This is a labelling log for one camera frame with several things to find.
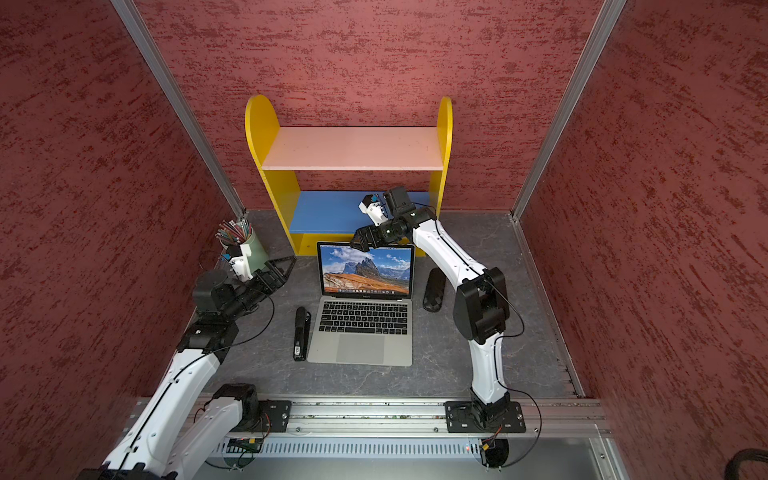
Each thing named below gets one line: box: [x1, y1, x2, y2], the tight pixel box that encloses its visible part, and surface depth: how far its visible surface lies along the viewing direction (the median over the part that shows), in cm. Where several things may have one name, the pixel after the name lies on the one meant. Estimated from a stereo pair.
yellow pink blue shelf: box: [245, 95, 453, 256], surface depth 86 cm
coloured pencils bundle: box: [215, 220, 253, 244], surface depth 97 cm
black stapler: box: [293, 306, 311, 362], surface depth 87 cm
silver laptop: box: [307, 242, 415, 367], surface depth 91 cm
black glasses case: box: [422, 267, 446, 312], surface depth 97 cm
